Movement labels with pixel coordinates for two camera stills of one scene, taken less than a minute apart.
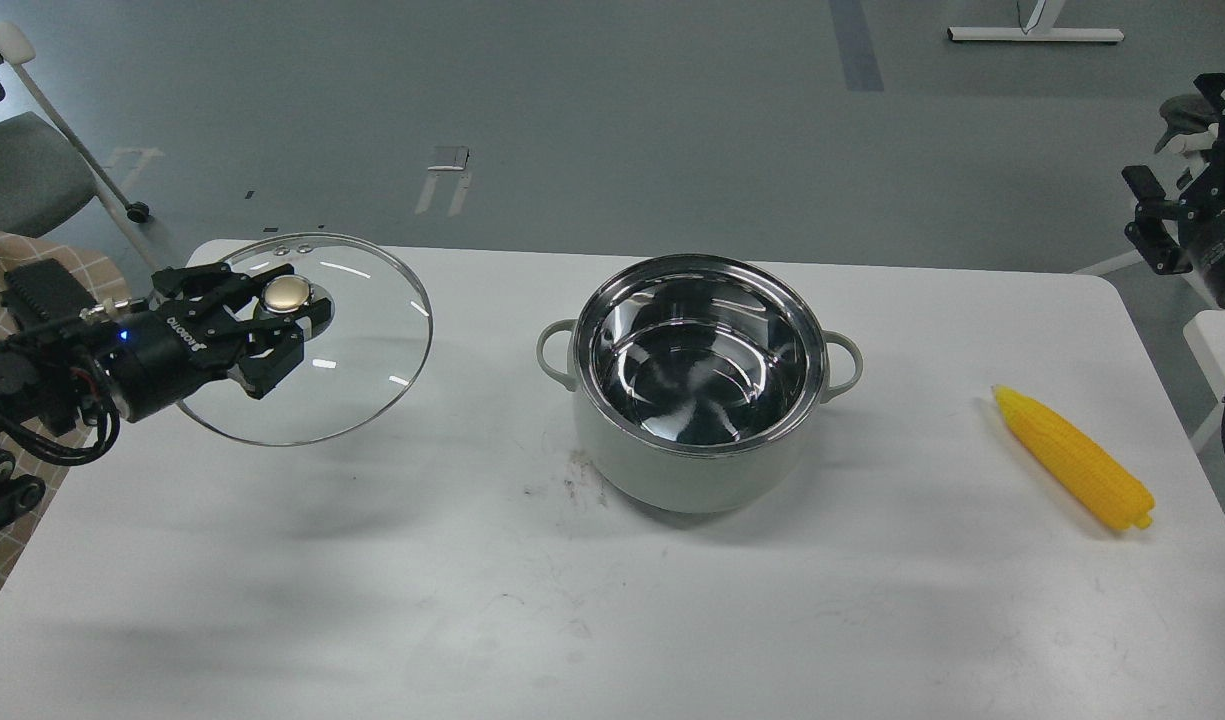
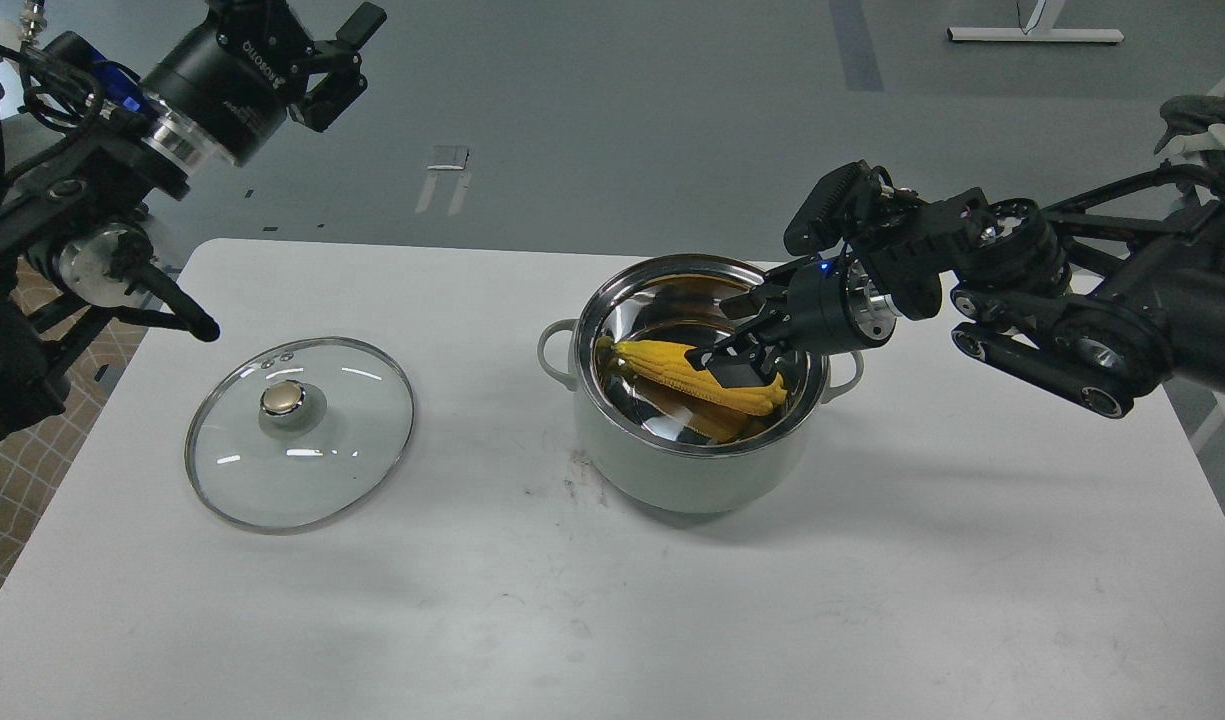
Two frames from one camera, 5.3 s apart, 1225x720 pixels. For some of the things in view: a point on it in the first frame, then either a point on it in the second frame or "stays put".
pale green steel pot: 698,379 stays put
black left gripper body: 156,356 to 227,86
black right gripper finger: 1142,183 to 732,363
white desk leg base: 1041,28 stays put
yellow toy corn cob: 1084,470 to 665,364
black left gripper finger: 318,313 to 362,24
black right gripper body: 1209,227 to 831,308
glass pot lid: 356,365 to 291,434
